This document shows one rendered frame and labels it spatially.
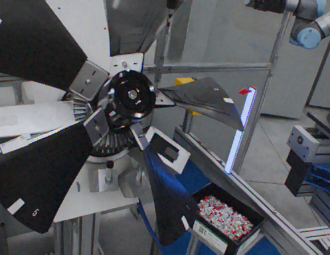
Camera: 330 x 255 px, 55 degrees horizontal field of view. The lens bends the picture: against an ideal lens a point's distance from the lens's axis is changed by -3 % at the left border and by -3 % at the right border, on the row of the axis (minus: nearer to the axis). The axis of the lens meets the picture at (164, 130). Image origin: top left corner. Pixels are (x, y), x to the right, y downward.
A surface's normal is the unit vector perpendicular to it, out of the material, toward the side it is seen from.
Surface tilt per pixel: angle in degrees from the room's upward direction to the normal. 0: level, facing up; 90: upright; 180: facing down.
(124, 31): 48
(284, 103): 90
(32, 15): 76
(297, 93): 90
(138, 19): 43
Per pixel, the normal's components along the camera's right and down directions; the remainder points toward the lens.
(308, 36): -0.18, 0.47
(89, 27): 0.48, -0.18
